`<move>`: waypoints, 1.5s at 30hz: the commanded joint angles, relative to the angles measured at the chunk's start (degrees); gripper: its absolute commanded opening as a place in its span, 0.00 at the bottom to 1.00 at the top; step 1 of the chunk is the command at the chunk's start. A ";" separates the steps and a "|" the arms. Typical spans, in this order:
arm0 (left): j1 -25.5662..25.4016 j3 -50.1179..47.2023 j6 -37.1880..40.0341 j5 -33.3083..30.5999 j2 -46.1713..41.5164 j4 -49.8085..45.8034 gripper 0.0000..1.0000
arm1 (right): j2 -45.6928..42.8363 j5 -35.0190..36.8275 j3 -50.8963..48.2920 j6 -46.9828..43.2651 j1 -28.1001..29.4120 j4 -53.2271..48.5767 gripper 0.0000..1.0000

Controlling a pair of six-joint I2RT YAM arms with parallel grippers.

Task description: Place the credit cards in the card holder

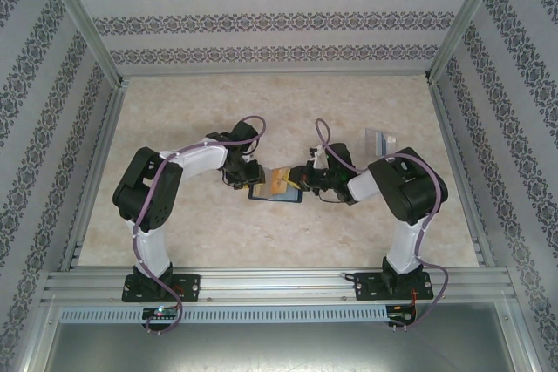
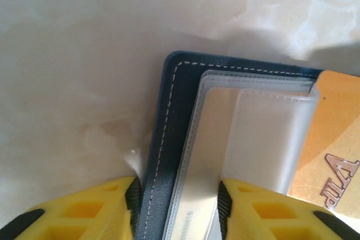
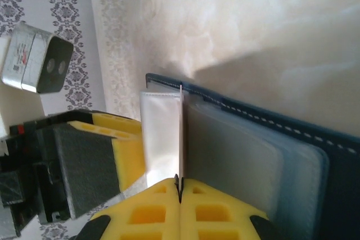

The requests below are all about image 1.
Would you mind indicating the left circuit board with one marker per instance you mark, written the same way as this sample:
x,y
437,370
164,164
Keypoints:
x,y
161,313

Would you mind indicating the orange credit card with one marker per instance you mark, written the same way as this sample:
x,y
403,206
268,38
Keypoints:
x,y
275,180

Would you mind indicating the aluminium frame post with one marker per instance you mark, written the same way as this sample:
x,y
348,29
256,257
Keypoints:
x,y
471,10
83,15

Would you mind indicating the grey metal sheet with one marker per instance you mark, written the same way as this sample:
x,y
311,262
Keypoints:
x,y
279,346

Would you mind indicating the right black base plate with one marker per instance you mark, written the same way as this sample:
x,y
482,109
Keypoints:
x,y
366,287

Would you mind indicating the right circuit board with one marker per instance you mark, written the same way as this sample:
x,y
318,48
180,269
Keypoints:
x,y
401,314

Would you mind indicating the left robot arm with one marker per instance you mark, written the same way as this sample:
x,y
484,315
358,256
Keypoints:
x,y
131,198

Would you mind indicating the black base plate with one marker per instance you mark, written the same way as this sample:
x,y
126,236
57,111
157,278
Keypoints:
x,y
189,287
366,287

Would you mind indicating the aluminium mounting rail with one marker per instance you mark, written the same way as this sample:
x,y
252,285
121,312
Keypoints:
x,y
279,285

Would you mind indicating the aluminium table side rail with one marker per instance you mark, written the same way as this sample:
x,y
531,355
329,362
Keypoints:
x,y
105,145
451,145

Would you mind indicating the circuit board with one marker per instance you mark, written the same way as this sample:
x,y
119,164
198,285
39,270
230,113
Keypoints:
x,y
161,313
401,314

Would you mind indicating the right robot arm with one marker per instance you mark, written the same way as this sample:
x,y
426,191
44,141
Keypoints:
x,y
414,198

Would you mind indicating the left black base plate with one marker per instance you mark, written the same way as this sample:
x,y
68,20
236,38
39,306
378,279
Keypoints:
x,y
189,287

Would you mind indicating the aluminium lower frame bar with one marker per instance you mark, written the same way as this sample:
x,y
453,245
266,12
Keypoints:
x,y
39,337
525,337

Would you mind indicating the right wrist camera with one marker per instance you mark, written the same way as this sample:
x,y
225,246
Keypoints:
x,y
319,157

